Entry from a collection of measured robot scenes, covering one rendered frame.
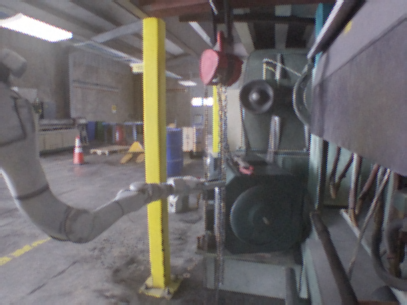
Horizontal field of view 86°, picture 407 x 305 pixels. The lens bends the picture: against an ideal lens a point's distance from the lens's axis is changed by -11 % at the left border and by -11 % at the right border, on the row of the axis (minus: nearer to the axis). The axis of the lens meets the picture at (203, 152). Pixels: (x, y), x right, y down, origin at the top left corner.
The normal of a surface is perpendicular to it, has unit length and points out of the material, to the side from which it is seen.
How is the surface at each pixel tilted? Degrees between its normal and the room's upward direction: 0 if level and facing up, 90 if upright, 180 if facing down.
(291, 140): 90
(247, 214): 89
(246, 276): 90
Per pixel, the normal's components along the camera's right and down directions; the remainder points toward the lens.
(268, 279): -0.27, 0.14
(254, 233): 0.03, 0.22
